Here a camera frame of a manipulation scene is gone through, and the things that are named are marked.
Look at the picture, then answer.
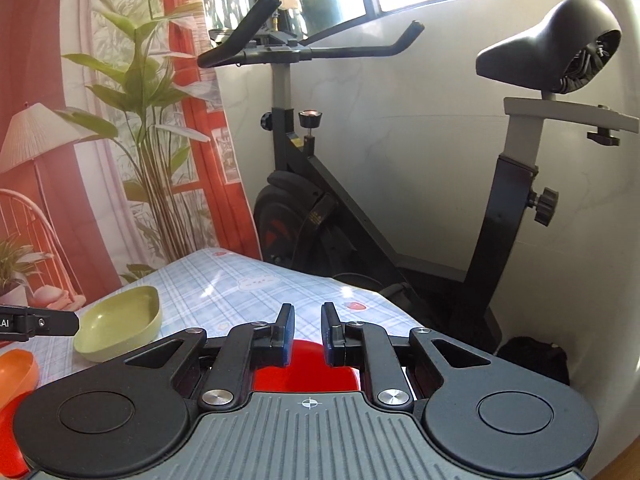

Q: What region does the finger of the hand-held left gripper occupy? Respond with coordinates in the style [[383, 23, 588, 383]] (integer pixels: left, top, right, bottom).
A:
[[0, 304, 81, 343]]

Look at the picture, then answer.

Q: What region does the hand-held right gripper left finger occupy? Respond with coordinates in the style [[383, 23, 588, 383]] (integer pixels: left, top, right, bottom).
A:
[[122, 303, 297, 409]]

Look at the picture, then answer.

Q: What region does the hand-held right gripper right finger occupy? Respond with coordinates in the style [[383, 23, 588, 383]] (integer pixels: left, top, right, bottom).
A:
[[320, 302, 493, 409]]

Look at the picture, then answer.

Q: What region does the red bowl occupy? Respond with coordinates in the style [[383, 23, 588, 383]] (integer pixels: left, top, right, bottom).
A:
[[0, 390, 32, 480], [251, 339, 362, 394]]

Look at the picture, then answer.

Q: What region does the orange bowl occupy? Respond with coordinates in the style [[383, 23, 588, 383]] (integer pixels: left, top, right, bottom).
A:
[[0, 349, 40, 411]]

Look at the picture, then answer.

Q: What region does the green bowl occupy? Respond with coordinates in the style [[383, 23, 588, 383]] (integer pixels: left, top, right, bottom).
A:
[[73, 285, 164, 364]]

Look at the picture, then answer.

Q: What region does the plaid tablecloth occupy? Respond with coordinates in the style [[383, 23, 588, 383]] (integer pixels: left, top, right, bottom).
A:
[[0, 247, 426, 396]]

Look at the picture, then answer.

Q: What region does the printed backdrop cloth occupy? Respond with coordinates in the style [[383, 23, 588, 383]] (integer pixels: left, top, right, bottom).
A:
[[0, 0, 262, 311]]

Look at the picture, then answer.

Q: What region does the black bag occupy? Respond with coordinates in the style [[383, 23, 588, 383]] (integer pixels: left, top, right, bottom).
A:
[[495, 335, 571, 387]]

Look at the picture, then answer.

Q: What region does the black exercise bike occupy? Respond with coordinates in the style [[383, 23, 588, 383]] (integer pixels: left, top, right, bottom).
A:
[[197, 0, 640, 357]]

